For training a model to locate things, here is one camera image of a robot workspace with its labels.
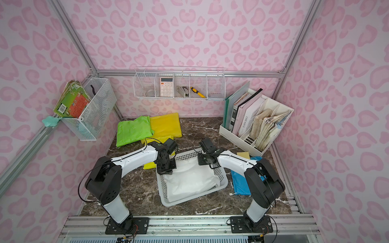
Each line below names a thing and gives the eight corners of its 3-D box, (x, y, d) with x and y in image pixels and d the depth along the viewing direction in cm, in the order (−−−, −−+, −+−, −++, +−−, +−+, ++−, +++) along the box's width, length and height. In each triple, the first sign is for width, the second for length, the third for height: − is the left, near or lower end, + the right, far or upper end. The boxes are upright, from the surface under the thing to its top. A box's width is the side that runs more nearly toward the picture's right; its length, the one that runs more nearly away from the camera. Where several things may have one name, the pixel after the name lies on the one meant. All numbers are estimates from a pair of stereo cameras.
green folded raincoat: (117, 147, 103) (116, 145, 101) (116, 124, 116) (115, 122, 114) (154, 136, 109) (153, 134, 107) (149, 116, 122) (148, 113, 120)
